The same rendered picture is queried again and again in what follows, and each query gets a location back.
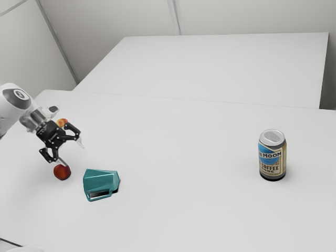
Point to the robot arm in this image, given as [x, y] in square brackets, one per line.
[13, 102]

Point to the teal faceted mug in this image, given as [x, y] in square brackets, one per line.
[101, 185]

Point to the coffee can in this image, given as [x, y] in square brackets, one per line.
[272, 156]

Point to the orange yellow peach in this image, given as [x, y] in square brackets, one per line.
[62, 122]

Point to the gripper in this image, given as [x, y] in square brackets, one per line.
[48, 134]

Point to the red peach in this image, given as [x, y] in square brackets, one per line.
[62, 172]

